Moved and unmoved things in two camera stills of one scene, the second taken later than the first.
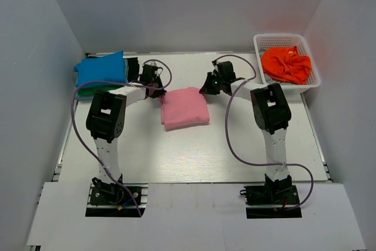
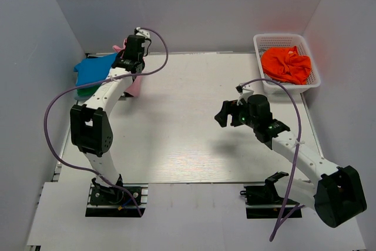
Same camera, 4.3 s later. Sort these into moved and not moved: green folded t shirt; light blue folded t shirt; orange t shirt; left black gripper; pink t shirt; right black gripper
Moved: pink t shirt; right black gripper; left black gripper
Not moved: green folded t shirt; orange t shirt; light blue folded t shirt
